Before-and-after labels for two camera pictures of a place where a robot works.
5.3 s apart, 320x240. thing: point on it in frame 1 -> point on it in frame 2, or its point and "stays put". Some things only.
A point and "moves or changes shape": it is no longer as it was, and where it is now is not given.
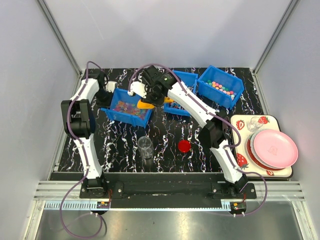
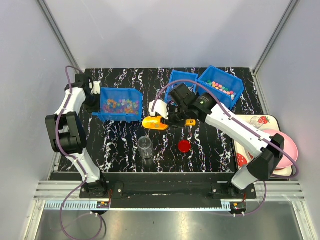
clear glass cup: [253, 125] stays put
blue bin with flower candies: [220, 87] stays put
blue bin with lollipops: [189, 80] stays put
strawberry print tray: [246, 125] stays put
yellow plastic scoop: [144, 105] -> [155, 122]
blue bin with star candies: [124, 108] moves or changes shape
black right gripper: [147, 100] -> [170, 108]
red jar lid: [184, 146] stays put
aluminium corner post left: [62, 42] stays put
